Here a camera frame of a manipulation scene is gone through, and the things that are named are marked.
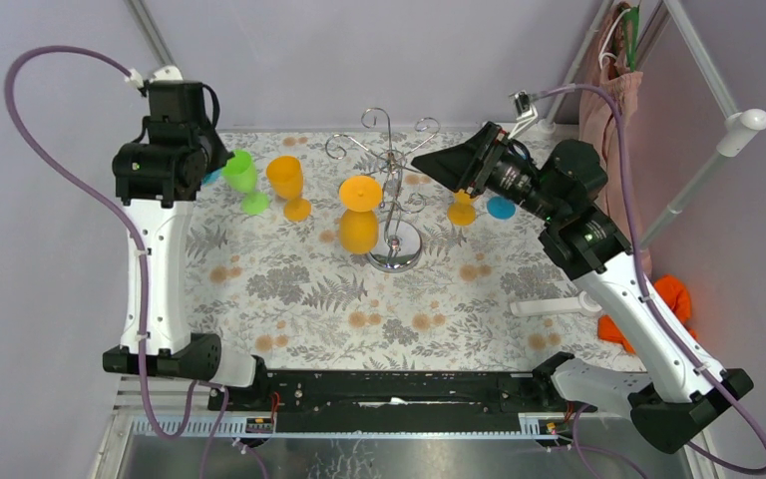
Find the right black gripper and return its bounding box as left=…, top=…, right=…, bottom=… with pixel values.
left=411, top=121, right=564, bottom=225

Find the blue wine glass front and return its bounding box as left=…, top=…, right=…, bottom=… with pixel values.
left=201, top=170, right=221, bottom=186

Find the blue wine glass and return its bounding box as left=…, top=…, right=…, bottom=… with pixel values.
left=201, top=170, right=221, bottom=186
left=486, top=141, right=531, bottom=221

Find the green wine glass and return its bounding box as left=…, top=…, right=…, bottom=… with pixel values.
left=221, top=150, right=269, bottom=216

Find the orange wine glass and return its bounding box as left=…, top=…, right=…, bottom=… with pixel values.
left=447, top=191, right=476, bottom=227
left=338, top=176, right=382, bottom=254
left=266, top=156, right=311, bottom=223

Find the blue wine glass back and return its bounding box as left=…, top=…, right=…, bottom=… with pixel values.
left=486, top=141, right=531, bottom=221

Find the orange wine glass back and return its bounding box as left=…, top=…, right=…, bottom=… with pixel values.
left=266, top=156, right=311, bottom=223

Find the orange wine glass front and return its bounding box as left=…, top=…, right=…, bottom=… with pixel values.
left=338, top=176, right=382, bottom=254

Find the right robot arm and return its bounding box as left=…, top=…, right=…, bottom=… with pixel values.
left=412, top=123, right=753, bottom=453

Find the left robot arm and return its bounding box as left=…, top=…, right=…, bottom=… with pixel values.
left=102, top=80, right=270, bottom=410

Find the chrome wine glass rack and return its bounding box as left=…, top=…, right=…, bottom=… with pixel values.
left=324, top=107, right=441, bottom=273

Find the floral tablecloth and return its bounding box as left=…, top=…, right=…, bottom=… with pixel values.
left=183, top=133, right=641, bottom=371

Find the pink hanging cloth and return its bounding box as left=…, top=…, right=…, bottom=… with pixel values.
left=578, top=1, right=643, bottom=237

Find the white pipe on table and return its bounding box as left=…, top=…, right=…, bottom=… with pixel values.
left=510, top=291, right=603, bottom=317

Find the orange cloth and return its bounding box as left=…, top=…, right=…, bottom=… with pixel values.
left=597, top=274, right=698, bottom=355

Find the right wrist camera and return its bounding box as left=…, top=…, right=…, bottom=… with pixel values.
left=509, top=91, right=540, bottom=139

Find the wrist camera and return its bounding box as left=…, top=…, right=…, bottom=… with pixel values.
left=509, top=91, right=540, bottom=139
left=125, top=65, right=184, bottom=91

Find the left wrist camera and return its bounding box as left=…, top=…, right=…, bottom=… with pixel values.
left=125, top=65, right=184, bottom=91

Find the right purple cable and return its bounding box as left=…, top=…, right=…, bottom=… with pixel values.
left=531, top=83, right=766, bottom=479

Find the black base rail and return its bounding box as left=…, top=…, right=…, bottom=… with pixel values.
left=226, top=369, right=580, bottom=434

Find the white pipe frame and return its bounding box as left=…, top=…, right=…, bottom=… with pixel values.
left=522, top=0, right=766, bottom=252

